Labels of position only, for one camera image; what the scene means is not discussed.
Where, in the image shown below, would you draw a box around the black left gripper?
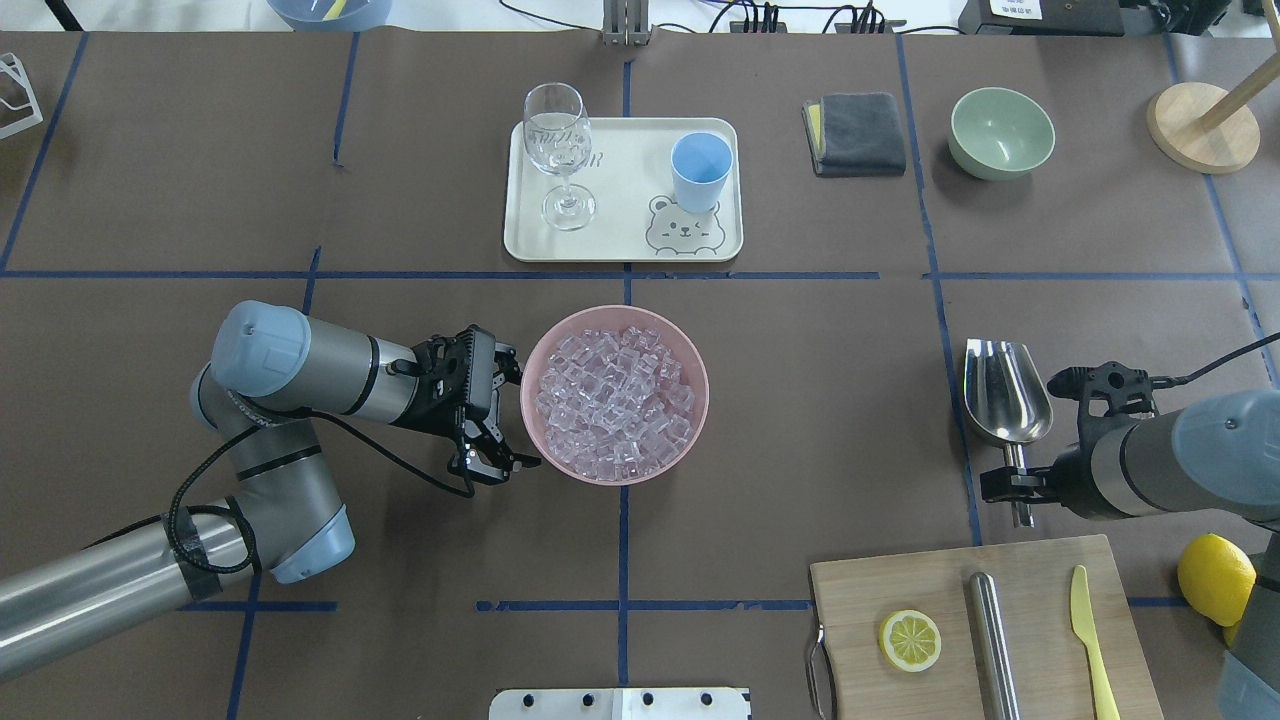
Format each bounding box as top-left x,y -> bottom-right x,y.
390,325 -> 543,487

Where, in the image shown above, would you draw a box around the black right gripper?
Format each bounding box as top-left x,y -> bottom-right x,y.
980,363 -> 1156,506

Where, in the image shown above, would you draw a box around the metal ice scoop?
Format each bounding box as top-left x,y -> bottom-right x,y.
963,338 -> 1053,477

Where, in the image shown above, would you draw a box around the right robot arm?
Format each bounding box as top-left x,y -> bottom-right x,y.
969,363 -> 1279,530

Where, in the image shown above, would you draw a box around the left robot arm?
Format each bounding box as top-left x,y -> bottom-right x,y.
1,301 -> 539,679

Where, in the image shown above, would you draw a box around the pink bowl of ice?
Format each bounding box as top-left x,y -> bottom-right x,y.
520,305 -> 710,486

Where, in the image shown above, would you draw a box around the light blue plastic cup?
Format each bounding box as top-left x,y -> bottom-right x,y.
669,132 -> 735,214

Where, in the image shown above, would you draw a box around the wooden cup stand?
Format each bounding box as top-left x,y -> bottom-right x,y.
1146,1 -> 1279,176

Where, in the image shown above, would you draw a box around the lemon half slice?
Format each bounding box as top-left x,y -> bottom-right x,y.
878,609 -> 942,673

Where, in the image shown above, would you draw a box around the wooden cutting board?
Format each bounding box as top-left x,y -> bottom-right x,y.
806,534 -> 1166,720

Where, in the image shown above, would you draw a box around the steel cylinder rod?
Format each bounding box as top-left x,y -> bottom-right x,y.
968,571 -> 1021,719

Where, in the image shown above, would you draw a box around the whole yellow lemon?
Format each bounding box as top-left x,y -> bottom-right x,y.
1176,533 -> 1257,628

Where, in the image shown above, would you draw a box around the cream bear tray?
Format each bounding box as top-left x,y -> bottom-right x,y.
503,117 -> 744,263

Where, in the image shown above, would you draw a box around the yellow plastic knife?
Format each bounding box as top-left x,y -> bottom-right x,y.
1069,565 -> 1120,720

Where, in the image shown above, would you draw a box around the clear wine glass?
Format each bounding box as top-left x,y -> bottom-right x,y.
522,82 -> 596,232

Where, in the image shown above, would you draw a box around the green ceramic bowl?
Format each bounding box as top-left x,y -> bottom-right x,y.
948,87 -> 1056,182

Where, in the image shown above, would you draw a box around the dark grey folded cloth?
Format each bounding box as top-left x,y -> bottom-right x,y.
803,92 -> 906,177

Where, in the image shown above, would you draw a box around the yellow plastic fork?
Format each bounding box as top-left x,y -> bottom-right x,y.
321,0 -> 347,22

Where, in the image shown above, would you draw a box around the blue bowl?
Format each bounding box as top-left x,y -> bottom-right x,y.
268,0 -> 394,32

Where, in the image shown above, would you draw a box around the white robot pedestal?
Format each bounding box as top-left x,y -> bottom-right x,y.
488,685 -> 753,719

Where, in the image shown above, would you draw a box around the aluminium frame post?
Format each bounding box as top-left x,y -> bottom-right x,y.
602,0 -> 653,46

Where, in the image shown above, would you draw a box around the white wire cup rack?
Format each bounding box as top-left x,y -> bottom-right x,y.
1,53 -> 44,140

